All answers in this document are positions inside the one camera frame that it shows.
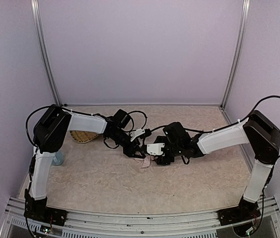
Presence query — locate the pink and black umbrella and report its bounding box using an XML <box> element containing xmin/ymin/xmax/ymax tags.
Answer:
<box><xmin>133</xmin><ymin>155</ymin><xmax>155</xmax><ymax>169</ymax></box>

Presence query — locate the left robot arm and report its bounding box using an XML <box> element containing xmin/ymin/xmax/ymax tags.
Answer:
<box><xmin>24</xmin><ymin>105</ymin><xmax>146</xmax><ymax>226</ymax></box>

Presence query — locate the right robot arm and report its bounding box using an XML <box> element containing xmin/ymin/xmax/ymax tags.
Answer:
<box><xmin>146</xmin><ymin>110</ymin><xmax>280</xmax><ymax>226</ymax></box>

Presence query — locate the yellow woven bamboo tray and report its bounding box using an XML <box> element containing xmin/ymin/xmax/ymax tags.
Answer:
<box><xmin>69</xmin><ymin>130</ymin><xmax>99</xmax><ymax>144</ymax></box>

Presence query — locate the light blue cup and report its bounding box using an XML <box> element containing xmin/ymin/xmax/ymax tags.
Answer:
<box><xmin>52</xmin><ymin>151</ymin><xmax>64</xmax><ymax>166</ymax></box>

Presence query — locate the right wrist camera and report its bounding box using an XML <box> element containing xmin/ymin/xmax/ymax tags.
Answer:
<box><xmin>146</xmin><ymin>136</ymin><xmax>168</xmax><ymax>156</ymax></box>

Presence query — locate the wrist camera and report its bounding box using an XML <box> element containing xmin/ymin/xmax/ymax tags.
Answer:
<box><xmin>146</xmin><ymin>136</ymin><xmax>168</xmax><ymax>156</ymax></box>
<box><xmin>130</xmin><ymin>128</ymin><xmax>152</xmax><ymax>142</ymax></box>

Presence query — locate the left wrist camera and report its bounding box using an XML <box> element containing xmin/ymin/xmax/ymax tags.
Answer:
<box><xmin>130</xmin><ymin>128</ymin><xmax>152</xmax><ymax>142</ymax></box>

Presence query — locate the black left camera cable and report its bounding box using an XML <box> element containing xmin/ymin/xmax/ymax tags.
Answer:
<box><xmin>127</xmin><ymin>110</ymin><xmax>148</xmax><ymax>132</ymax></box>

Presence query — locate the aluminium front rail frame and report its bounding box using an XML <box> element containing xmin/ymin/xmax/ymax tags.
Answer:
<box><xmin>0</xmin><ymin>197</ymin><xmax>280</xmax><ymax>238</ymax></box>

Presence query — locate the right aluminium corner post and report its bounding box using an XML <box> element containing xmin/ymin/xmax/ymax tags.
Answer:
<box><xmin>221</xmin><ymin>0</ymin><xmax>251</xmax><ymax>110</ymax></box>

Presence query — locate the aluminium corner post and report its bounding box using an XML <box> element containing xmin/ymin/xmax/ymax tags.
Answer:
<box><xmin>221</xmin><ymin>0</ymin><xmax>251</xmax><ymax>110</ymax></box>
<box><xmin>31</xmin><ymin>0</ymin><xmax>62</xmax><ymax>106</ymax></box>

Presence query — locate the left aluminium corner post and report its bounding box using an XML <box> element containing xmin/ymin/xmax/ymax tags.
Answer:
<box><xmin>31</xmin><ymin>0</ymin><xmax>62</xmax><ymax>106</ymax></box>

